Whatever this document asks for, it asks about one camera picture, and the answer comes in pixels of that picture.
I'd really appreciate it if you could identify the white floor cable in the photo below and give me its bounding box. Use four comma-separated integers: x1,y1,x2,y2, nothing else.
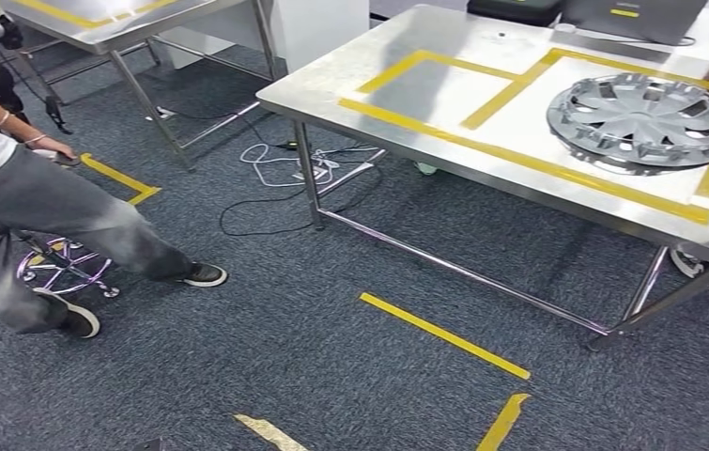
239,141,388,189

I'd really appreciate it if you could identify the yellow workbench tape marking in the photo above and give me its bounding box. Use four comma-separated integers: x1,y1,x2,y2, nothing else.
338,48,709,226

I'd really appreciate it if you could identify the chrome base stool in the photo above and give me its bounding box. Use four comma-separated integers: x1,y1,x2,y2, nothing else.
16,233,122,300

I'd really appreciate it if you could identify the grey laptop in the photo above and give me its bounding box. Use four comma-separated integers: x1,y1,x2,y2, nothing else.
562,0,709,46

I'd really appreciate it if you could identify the yellow floor tape angle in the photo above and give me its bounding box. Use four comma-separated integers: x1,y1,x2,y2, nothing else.
475,392,532,451

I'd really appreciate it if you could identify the silver plastic hubcap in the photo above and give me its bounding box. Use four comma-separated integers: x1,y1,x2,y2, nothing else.
545,71,709,170

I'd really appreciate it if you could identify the person's hand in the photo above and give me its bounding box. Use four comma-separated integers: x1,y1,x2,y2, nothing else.
33,135,78,166

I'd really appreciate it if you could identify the white cabinet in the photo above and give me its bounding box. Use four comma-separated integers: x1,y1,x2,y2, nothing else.
270,0,372,74

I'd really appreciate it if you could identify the black carrying case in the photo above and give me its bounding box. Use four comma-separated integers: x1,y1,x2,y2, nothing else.
466,0,565,27

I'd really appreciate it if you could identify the stainless steel workbench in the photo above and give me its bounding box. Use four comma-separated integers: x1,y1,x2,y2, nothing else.
255,3,709,354

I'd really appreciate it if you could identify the stainless steel table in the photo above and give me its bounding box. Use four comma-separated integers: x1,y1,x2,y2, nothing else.
0,0,281,174

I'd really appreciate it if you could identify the yellow floor tape strip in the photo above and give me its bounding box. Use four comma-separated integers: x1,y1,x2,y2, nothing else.
359,290,532,382

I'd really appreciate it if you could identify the black floor cable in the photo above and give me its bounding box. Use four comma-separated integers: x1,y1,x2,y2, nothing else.
219,121,388,239

